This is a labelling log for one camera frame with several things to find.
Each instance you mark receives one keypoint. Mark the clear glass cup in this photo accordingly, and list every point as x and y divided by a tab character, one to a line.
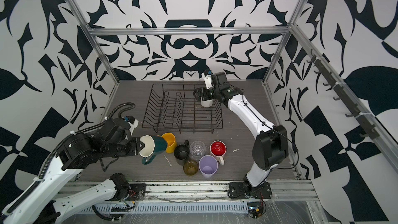
197	150

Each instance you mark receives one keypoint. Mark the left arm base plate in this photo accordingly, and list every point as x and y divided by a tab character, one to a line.
136	192

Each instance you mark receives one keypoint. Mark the red inside white mug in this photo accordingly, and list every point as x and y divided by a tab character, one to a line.
218	150

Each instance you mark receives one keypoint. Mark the green mug cream inside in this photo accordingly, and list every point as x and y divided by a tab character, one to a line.
154	145

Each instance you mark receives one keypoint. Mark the black mug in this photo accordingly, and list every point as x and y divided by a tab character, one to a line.
182	152

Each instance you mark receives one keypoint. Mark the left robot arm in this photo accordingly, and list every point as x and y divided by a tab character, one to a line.
112	138

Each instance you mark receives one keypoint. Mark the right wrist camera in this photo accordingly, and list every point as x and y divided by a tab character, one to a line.
207	76

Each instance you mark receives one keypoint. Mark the yellow mug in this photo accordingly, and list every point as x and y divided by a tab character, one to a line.
171	142

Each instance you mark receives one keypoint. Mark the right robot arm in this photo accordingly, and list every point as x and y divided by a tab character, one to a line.
271	143

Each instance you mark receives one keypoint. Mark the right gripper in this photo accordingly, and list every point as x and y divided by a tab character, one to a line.
205	92

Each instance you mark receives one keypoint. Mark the olive brown glass cup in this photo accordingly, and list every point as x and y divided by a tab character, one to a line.
190	167

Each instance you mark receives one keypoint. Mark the white cable duct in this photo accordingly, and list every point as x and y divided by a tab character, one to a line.
192	207

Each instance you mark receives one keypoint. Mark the black wire dish rack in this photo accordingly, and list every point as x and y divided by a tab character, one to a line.
173	107

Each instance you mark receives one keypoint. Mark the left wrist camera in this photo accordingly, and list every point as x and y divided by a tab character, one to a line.
132	122

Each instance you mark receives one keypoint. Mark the purple plastic cup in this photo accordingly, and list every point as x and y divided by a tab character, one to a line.
208	166

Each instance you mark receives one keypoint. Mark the wall hook rail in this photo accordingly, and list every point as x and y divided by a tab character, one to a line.
345	94

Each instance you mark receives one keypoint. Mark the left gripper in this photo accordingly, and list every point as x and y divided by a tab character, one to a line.
134	145

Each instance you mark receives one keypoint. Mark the white ceramic mug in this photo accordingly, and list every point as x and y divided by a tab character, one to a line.
207	103

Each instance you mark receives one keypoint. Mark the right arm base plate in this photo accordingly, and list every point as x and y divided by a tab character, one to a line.
245	191

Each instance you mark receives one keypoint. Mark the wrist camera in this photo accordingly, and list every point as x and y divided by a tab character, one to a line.
207	76
132	122

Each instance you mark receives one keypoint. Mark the small circuit board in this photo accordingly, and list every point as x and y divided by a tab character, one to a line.
256	209

